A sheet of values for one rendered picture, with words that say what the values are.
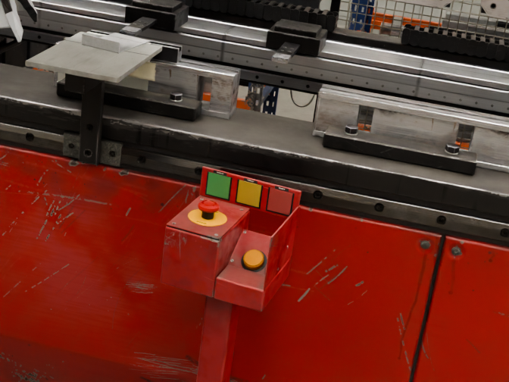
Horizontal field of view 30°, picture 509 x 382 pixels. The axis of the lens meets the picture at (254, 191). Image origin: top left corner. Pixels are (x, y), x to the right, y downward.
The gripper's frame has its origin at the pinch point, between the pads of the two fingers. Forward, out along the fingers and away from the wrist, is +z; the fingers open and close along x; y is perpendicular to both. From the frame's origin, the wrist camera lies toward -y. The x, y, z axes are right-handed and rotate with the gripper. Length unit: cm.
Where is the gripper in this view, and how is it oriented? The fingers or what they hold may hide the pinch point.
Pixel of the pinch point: (32, 30)
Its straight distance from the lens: 191.3
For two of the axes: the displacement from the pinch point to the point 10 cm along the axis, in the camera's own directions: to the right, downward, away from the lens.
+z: 3.7, 8.4, 3.9
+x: 0.1, 4.2, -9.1
